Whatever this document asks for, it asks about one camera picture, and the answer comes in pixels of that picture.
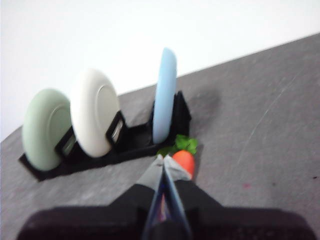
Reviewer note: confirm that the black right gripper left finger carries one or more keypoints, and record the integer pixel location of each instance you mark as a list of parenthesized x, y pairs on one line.
[(100, 222)]

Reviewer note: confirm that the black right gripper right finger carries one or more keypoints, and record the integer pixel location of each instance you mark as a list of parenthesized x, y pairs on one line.
[(225, 222)]

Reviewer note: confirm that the orange carrot with green leaves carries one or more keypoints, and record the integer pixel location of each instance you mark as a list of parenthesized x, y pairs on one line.
[(186, 161)]

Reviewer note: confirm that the green plate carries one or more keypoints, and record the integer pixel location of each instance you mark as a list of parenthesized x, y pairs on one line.
[(40, 130)]

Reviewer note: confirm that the black plate rack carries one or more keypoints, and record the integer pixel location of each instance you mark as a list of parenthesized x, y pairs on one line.
[(135, 147)]

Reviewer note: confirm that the white plate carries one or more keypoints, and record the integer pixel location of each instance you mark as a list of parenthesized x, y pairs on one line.
[(90, 112)]

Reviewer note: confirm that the blue plate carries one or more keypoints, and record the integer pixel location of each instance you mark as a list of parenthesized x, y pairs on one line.
[(163, 100)]

